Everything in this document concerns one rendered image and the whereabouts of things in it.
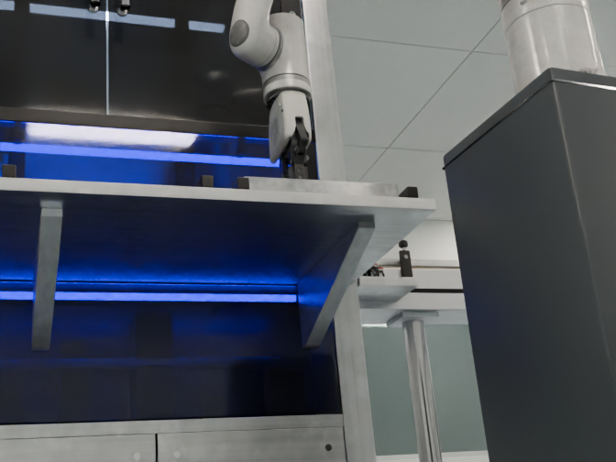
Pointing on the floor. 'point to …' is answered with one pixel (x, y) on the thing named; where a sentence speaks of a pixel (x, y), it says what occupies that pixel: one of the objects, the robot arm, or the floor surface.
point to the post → (343, 336)
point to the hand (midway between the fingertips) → (295, 181)
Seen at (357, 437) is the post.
